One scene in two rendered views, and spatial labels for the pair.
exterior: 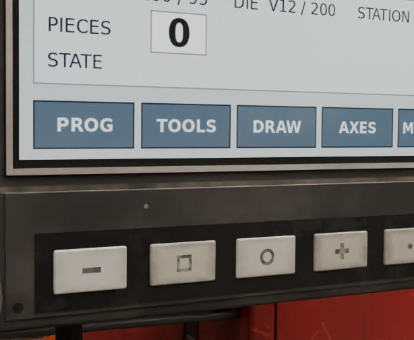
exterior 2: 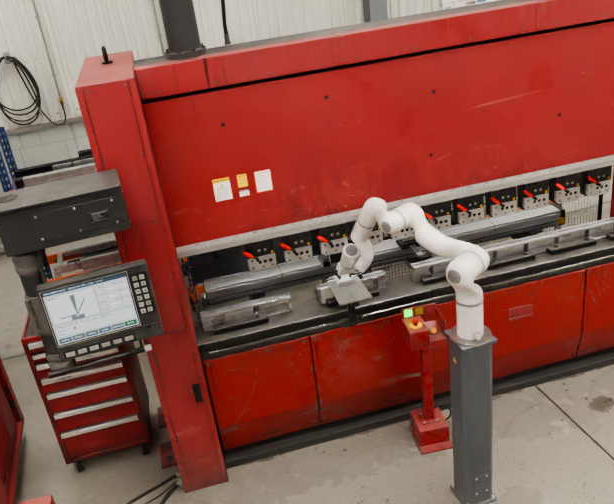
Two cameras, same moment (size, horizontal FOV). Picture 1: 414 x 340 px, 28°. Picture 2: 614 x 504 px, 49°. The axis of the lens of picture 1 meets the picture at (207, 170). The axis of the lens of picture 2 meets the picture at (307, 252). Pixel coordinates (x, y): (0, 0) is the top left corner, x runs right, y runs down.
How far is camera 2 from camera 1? 275 cm
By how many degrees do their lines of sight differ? 26
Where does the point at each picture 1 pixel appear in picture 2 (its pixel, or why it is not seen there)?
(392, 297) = (173, 312)
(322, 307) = not seen: hidden behind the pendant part
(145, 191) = (75, 345)
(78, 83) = (63, 336)
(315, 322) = not seen: hidden behind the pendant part
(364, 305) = (166, 315)
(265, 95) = (89, 330)
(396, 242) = (115, 341)
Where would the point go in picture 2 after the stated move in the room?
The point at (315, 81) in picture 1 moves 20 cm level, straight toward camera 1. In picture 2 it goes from (96, 326) to (69, 353)
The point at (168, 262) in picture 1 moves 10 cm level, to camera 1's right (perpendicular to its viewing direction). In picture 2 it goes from (80, 351) to (101, 351)
